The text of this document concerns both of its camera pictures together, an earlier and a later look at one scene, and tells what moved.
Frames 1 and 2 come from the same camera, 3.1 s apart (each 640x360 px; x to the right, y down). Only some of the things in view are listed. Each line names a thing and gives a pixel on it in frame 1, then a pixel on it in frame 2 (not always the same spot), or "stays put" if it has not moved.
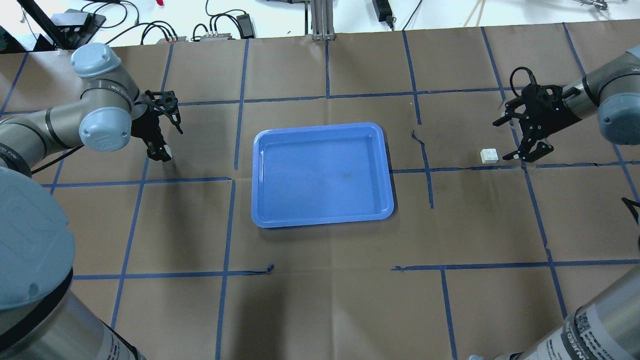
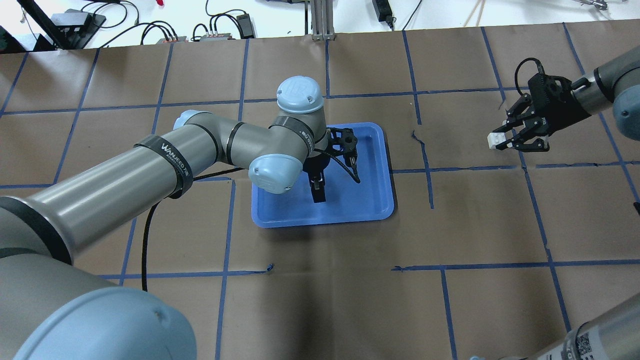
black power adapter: (384, 12) stays put
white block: (489, 156) -> (494, 138)
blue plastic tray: (320, 174) stays put
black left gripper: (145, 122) -> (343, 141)
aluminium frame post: (322, 17) stays put
